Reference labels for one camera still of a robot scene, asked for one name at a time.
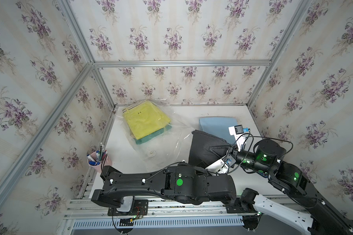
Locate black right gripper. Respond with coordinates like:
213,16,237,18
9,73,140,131
211,144,275,178

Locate dark grey trousers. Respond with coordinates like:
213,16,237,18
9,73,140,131
188,130,231,168

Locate light blue trousers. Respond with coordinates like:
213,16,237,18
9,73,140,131
199,117,238,144

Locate clear plastic vacuum bag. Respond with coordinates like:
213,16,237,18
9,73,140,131
109,99,195,173

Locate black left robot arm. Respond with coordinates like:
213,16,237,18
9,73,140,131
91,162,237,208

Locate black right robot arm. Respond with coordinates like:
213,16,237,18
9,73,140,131
208,139,353,235

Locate yellow-green folded trousers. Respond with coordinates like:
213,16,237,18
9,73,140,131
123,100,171,140

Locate teal folded garment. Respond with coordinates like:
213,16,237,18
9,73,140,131
135,125,172,145

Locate pink pen cup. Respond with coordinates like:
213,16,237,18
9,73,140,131
86,144,112,173

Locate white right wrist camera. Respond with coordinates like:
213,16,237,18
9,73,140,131
228,125,250,151

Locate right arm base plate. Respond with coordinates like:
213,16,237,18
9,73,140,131
226,197,257,213

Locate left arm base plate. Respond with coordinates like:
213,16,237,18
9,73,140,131
107,199,149,216

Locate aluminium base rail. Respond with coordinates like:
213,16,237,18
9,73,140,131
57,197,312,235

